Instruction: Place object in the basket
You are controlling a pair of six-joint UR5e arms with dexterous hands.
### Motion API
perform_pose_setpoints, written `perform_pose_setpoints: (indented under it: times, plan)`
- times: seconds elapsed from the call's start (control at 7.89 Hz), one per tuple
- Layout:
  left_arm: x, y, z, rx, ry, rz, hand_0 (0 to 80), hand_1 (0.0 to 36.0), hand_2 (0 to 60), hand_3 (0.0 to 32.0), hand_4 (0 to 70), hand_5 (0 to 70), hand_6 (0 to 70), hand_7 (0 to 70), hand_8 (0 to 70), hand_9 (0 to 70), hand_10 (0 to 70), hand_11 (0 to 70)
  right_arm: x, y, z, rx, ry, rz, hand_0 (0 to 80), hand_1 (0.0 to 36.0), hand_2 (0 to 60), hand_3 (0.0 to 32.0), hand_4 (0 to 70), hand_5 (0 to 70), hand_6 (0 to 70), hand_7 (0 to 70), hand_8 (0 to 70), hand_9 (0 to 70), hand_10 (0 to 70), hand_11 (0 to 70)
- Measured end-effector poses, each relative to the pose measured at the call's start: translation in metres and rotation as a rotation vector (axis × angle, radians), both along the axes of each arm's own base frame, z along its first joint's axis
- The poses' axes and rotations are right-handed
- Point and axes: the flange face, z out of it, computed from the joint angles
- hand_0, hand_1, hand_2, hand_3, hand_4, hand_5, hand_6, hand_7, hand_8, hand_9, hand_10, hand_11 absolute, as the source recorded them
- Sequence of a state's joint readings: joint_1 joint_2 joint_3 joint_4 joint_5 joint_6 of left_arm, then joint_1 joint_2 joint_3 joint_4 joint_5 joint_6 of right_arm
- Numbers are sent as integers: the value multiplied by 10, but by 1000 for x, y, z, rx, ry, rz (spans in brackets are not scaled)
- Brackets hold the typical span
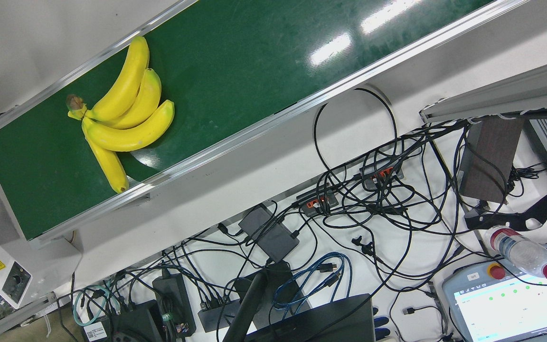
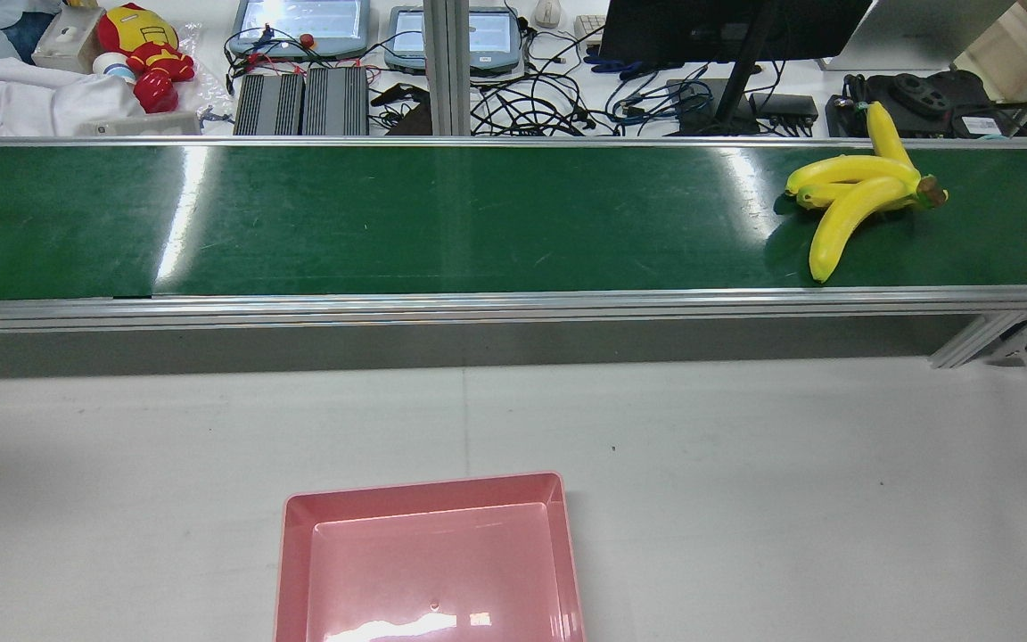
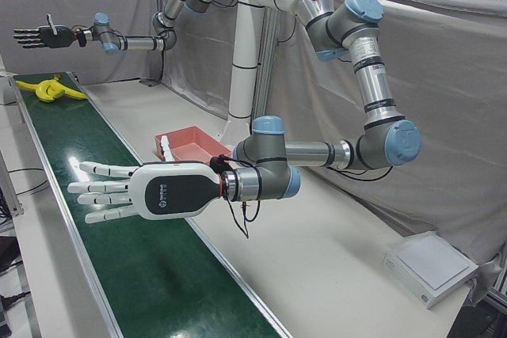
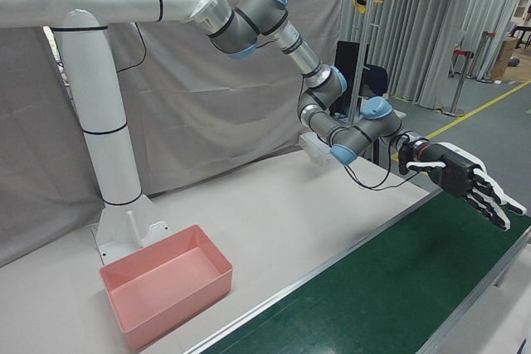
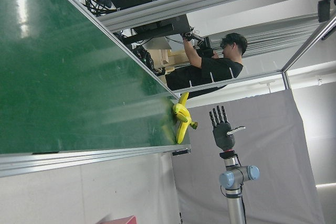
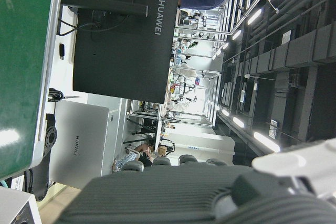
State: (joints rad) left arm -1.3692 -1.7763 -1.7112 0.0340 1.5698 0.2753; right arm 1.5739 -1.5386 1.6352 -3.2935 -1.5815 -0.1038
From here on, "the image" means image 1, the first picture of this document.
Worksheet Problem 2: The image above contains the black USB hub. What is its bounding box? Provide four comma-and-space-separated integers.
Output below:
198, 294, 236, 333

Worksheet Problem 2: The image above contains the aluminium profile post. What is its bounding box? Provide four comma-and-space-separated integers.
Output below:
420, 52, 547, 125

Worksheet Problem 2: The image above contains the black Huawei monitor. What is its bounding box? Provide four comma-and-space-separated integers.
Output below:
223, 260, 376, 342

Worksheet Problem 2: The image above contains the white box with warning sticker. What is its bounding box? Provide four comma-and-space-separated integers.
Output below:
0, 239, 83, 309

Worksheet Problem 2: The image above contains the black power adapter brick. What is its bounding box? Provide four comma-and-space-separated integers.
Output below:
238, 204, 279, 238
255, 224, 300, 262

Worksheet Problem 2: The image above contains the teal cable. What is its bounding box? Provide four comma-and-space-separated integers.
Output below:
73, 285, 113, 328

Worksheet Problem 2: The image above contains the green belt conveyor aluminium frame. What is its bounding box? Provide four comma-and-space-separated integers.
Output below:
0, 0, 540, 250

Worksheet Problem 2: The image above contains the grey robot teach pendant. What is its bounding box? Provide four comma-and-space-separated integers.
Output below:
441, 242, 547, 342

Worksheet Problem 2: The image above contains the clear water bottle red cap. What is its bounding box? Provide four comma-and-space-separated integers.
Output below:
486, 226, 547, 284

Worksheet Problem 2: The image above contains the long looping black cable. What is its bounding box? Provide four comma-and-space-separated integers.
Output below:
312, 87, 400, 190

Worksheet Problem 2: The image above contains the tall black power adapter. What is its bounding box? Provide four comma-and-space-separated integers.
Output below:
152, 273, 197, 338

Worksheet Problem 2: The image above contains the blue cable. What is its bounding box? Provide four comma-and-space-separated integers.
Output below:
273, 252, 352, 312

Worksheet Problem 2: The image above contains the black hub with orange ports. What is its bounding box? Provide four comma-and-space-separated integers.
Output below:
360, 159, 405, 190
296, 189, 340, 218

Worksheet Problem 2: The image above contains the yellow plastic banana bunch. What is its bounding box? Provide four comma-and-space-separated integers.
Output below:
66, 36, 176, 194

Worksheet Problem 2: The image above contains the dark brown block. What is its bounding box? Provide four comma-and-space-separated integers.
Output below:
458, 116, 526, 204

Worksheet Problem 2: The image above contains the black curved bracket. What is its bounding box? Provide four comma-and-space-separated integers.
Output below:
464, 192, 547, 232

